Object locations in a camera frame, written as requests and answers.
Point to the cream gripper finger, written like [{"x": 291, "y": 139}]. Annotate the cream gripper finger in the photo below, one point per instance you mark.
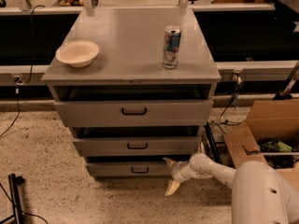
[
  {"x": 170, "y": 163},
  {"x": 172, "y": 187}
]

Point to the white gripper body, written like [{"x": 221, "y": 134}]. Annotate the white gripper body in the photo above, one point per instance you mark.
[{"x": 177, "y": 173}]

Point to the grey bottom drawer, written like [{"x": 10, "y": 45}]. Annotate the grey bottom drawer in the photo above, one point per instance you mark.
[{"x": 128, "y": 169}]

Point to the grey drawer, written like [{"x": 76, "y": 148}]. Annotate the grey drawer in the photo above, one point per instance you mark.
[
  {"x": 136, "y": 146},
  {"x": 128, "y": 169},
  {"x": 133, "y": 113}
]

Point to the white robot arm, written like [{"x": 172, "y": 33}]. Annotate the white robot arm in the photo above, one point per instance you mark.
[{"x": 260, "y": 194}]

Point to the grey top drawer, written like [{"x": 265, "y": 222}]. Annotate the grey top drawer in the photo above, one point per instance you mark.
[{"x": 133, "y": 113}]

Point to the grey middle drawer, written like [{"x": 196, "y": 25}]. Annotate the grey middle drawer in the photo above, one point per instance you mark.
[{"x": 136, "y": 146}]

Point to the black bar on floor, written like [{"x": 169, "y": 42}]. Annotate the black bar on floor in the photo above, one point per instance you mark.
[{"x": 212, "y": 144}]

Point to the green item in box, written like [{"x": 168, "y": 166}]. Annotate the green item in box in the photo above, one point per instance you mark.
[{"x": 275, "y": 146}]

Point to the brown cardboard box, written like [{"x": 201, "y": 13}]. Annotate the brown cardboard box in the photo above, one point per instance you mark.
[{"x": 267, "y": 120}]

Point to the blue silver drink can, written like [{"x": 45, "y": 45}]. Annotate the blue silver drink can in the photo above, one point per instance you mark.
[{"x": 172, "y": 35}]

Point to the white bowl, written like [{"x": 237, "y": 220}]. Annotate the white bowl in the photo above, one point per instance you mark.
[{"x": 78, "y": 53}]

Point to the black stand lower left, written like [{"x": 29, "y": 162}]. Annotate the black stand lower left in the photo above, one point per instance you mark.
[{"x": 14, "y": 198}]

